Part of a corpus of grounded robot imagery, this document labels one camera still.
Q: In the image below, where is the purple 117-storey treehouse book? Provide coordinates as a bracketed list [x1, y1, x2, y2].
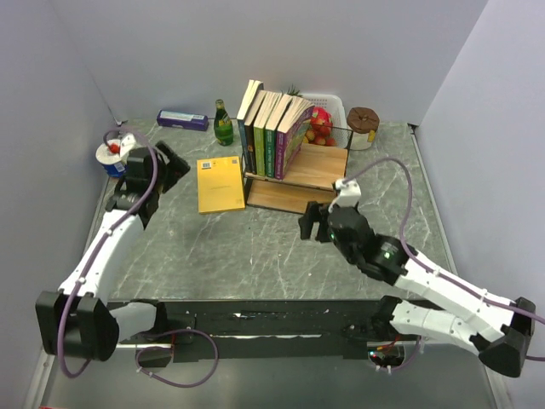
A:
[274, 96, 314, 180]

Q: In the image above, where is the green 104-storey treehouse book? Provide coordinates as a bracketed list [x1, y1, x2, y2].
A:
[265, 94, 292, 178]

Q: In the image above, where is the green 65-storey treehouse book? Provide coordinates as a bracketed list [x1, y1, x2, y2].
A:
[254, 91, 282, 176]

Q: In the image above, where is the dark blue paperback book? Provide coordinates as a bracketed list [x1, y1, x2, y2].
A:
[237, 79, 264, 173]

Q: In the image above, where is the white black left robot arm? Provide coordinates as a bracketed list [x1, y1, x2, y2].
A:
[36, 141, 191, 361]

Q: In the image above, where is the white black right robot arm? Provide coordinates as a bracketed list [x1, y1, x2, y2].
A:
[298, 202, 536, 377]

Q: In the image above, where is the blue tin can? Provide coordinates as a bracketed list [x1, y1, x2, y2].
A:
[102, 162, 126, 178]

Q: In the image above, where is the wooden two-tier shelf rack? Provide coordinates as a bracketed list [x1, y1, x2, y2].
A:
[243, 126, 353, 214]

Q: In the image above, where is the purple rectangular box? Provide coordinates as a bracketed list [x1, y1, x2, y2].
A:
[156, 110, 209, 131]

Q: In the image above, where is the yellow book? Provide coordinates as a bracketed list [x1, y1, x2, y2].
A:
[197, 156, 245, 214]

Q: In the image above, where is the jar with brown lid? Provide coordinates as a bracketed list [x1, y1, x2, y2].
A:
[347, 107, 380, 151]

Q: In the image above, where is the toy dragon fruit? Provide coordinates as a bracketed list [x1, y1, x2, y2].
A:
[310, 107, 333, 137]

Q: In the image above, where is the green glass bottle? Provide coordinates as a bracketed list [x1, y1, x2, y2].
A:
[214, 99, 234, 146]

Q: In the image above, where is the white plastic fruit basket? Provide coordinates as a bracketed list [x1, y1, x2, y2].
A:
[302, 93, 353, 149]

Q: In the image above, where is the toy pineapple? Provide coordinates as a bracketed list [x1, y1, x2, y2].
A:
[285, 84, 301, 97]

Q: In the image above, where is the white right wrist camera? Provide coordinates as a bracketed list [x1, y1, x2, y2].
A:
[328, 179, 361, 213]

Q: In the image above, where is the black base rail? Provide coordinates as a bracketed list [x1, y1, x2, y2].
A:
[126, 297, 399, 363]

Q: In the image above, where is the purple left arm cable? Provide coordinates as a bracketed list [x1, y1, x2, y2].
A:
[55, 125, 220, 389]

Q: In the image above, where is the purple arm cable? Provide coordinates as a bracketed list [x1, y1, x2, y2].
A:
[55, 125, 220, 389]
[344, 157, 545, 372]

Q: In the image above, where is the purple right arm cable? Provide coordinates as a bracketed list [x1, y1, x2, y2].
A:
[344, 157, 545, 372]

